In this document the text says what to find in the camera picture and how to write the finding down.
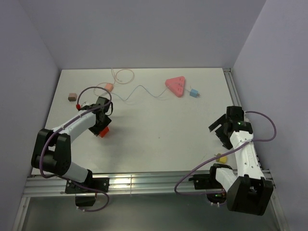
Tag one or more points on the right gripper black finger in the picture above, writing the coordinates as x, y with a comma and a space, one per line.
223, 137
220, 121

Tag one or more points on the red cube socket adapter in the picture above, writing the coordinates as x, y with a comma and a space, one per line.
104, 132

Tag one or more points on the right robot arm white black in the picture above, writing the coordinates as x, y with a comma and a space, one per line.
247, 191

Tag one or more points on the yellow plug adapter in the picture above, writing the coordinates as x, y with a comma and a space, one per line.
221, 160

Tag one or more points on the pink charger block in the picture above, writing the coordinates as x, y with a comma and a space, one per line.
109, 87

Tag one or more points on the blue plug adapter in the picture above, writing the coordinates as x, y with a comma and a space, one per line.
194, 93

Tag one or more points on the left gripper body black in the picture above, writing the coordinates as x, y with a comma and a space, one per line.
96, 129

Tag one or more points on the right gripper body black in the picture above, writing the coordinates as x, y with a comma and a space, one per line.
224, 123

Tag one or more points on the brown plug adapter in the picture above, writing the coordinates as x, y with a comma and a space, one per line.
72, 97

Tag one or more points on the aluminium front rail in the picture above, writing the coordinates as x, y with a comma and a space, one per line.
119, 184

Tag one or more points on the pink triangular power strip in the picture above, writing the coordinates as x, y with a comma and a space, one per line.
176, 85

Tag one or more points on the aluminium rail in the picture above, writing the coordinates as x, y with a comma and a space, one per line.
119, 184
239, 134

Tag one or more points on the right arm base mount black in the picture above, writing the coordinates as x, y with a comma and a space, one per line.
204, 182

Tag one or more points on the aluminium right side rail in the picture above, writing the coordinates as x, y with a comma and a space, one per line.
239, 134

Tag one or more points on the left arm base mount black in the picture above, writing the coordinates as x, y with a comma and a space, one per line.
86, 194

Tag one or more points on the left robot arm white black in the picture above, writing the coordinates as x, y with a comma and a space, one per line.
52, 150

